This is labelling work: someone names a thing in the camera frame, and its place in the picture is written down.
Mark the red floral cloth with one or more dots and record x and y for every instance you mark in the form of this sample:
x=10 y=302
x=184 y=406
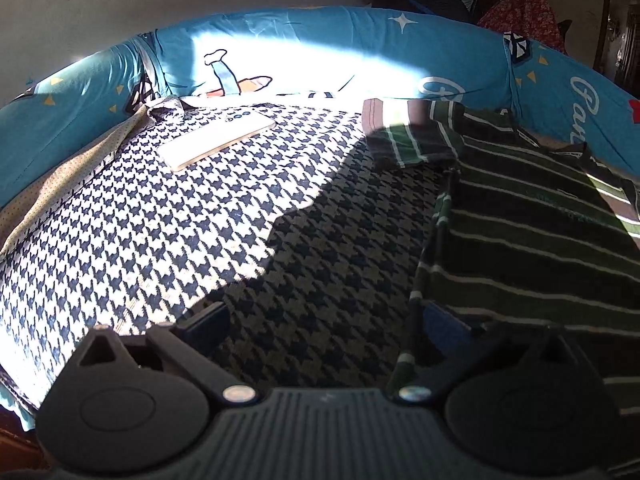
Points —
x=525 y=15

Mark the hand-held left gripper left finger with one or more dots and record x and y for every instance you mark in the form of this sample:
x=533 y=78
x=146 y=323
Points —
x=210 y=321

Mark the houndstooth blanket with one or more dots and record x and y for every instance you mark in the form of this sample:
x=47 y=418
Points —
x=240 y=220

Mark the dark wooden door frame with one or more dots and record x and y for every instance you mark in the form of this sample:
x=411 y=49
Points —
x=617 y=35

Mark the green striped shirt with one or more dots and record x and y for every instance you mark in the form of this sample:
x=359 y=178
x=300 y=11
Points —
x=520 y=220

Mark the white smartphone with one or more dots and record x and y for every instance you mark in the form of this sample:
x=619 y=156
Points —
x=215 y=142

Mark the blue cartoon print pillow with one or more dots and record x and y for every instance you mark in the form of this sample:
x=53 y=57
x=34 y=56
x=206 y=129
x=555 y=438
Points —
x=320 y=50

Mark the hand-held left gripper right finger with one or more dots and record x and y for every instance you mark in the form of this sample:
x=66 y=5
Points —
x=442 y=321

